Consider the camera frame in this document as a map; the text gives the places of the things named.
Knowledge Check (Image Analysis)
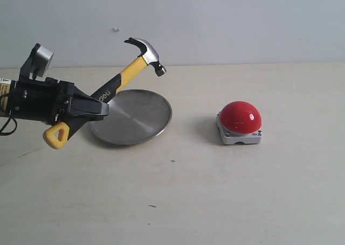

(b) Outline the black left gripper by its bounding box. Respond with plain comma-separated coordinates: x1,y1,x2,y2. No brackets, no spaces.
10,78,109,135

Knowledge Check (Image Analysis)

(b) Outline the yellow black claw hammer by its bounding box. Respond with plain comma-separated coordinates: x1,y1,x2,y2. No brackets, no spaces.
43,37,166,149

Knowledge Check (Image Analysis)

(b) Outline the red dome push button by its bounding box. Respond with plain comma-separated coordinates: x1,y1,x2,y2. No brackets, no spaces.
216,101,262,145

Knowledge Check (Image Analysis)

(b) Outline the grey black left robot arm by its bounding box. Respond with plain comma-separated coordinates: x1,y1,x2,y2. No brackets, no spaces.
1,78,117,142

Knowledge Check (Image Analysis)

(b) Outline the round stainless steel plate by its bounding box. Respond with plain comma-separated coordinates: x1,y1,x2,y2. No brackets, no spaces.
89,89,173,146

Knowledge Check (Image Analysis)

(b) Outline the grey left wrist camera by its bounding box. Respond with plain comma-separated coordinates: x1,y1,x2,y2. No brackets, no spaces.
19,43,54,80

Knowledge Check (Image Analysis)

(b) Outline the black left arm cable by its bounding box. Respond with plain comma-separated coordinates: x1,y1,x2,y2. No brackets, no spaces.
0,94,18,136

